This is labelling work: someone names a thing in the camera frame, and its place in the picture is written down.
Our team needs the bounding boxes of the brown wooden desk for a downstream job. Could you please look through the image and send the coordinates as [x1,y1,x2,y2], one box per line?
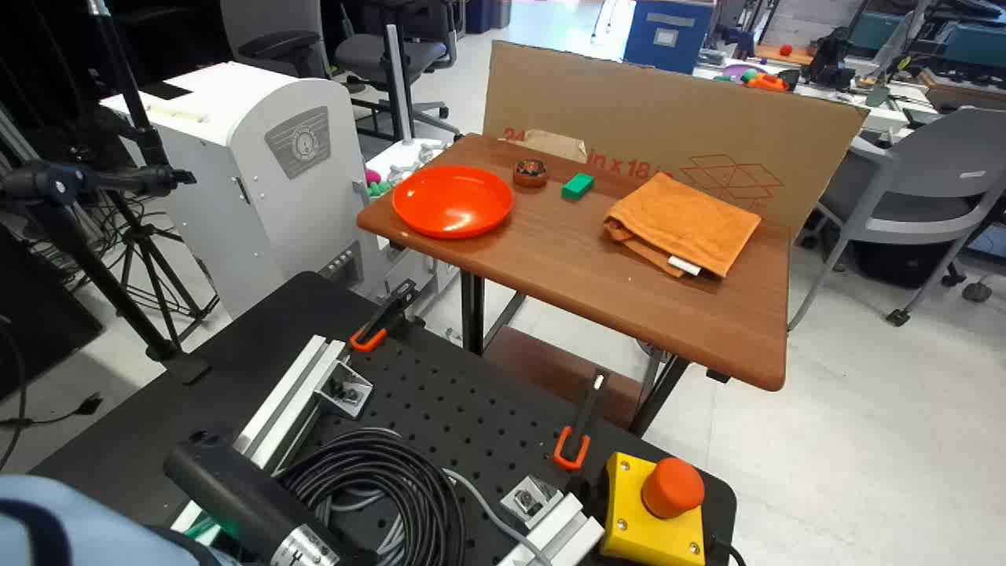
[355,131,791,440]

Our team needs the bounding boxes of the orange folded cloth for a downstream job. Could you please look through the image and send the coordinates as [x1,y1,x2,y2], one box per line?
[599,170,764,284]

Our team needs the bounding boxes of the orange round plate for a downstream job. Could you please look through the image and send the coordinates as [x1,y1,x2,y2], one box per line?
[390,163,518,246]

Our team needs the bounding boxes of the small brown bowl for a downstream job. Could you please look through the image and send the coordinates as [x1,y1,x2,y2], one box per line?
[509,157,550,192]

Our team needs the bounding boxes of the green rectangular block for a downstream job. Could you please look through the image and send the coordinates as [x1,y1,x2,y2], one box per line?
[561,172,597,204]

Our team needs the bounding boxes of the black perforated base board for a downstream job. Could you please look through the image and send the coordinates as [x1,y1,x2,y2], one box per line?
[31,270,738,566]

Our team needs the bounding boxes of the brown cardboard sheet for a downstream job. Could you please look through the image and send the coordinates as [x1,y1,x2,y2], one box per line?
[480,37,871,241]

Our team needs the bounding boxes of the black office chair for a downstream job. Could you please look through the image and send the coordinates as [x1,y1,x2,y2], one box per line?
[236,0,464,143]

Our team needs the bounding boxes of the yellow emergency stop box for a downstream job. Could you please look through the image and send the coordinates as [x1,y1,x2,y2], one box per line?
[597,449,711,566]

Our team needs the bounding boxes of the white machine cabinet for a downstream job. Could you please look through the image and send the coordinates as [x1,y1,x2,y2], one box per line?
[97,61,440,320]

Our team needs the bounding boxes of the blue storage bin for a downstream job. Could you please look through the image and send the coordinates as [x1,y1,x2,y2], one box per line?
[619,0,721,78]

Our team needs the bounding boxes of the grey plastic chair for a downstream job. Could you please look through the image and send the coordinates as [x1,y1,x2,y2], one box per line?
[786,105,1006,334]

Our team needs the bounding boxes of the orange handled black clamp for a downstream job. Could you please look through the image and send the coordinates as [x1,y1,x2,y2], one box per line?
[550,372,611,475]
[347,276,420,356]

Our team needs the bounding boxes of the silver aluminium extrusion rail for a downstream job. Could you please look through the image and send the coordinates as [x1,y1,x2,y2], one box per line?
[167,334,378,542]
[495,475,611,566]

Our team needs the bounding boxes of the coiled black cable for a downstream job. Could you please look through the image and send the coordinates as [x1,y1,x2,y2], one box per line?
[276,429,464,566]

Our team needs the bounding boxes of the black cylindrical camera mount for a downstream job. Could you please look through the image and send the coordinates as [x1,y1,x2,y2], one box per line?
[159,436,343,566]

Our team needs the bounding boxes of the black camera tripod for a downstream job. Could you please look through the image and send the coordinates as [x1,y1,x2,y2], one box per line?
[0,0,219,366]

